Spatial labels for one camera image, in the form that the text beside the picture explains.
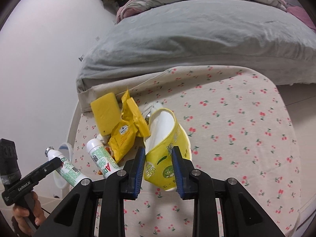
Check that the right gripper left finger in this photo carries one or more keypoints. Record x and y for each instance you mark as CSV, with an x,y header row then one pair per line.
x,y
76,214

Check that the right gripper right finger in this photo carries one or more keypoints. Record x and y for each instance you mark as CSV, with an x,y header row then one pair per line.
x,y
242,215

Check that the white green bottle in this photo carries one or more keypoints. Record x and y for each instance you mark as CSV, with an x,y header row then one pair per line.
x,y
91,147
75,175

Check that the yellow snack wrapper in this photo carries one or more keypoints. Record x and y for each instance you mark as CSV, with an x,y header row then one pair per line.
x,y
131,125

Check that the yellow green sponge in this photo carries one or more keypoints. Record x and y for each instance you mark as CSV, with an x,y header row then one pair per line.
x,y
106,112

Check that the yellow paper bowl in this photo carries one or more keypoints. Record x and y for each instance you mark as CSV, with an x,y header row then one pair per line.
x,y
165,133

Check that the clear printed plastic wrapper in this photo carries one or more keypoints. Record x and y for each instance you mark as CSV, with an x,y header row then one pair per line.
x,y
150,109

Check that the white tissue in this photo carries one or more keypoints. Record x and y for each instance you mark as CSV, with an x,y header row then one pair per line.
x,y
103,139

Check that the white plastic trash bin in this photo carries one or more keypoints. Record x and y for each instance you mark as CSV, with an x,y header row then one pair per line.
x,y
59,175

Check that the person's left hand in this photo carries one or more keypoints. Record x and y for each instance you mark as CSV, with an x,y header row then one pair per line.
x,y
21,213

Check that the cherry print cloth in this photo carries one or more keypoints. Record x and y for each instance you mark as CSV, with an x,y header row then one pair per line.
x,y
238,127

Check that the grey duvet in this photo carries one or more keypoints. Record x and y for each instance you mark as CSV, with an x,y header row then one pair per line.
x,y
204,32

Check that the white wall socket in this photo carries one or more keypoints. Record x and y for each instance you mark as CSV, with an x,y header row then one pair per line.
x,y
80,58

